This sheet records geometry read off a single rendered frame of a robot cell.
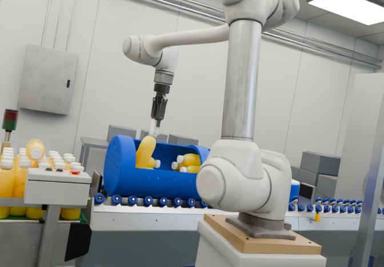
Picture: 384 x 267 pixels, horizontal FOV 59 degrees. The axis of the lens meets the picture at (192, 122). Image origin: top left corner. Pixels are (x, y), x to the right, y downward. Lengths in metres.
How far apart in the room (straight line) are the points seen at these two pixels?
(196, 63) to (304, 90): 2.09
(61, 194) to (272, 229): 0.71
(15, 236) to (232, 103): 0.89
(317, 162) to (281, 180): 3.94
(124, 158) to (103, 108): 3.45
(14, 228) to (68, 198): 0.23
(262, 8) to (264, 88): 4.75
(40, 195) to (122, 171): 0.38
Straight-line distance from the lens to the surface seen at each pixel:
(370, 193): 2.21
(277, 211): 1.17
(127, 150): 1.51
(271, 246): 1.12
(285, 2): 1.24
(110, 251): 1.63
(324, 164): 5.10
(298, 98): 6.23
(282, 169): 1.15
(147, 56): 1.46
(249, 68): 1.05
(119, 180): 1.50
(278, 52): 6.02
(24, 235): 1.40
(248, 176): 0.98
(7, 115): 1.87
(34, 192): 1.24
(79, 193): 1.26
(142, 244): 1.65
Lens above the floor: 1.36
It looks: level
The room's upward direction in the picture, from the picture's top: 10 degrees clockwise
